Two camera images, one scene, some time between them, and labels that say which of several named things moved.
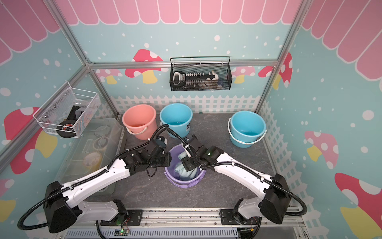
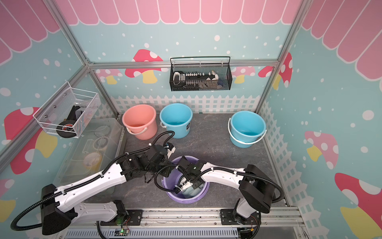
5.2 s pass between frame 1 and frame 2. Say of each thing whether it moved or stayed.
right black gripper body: moved
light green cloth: moved
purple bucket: moved
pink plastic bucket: stayed
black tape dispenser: stayed
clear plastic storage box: stayed
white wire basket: stayed
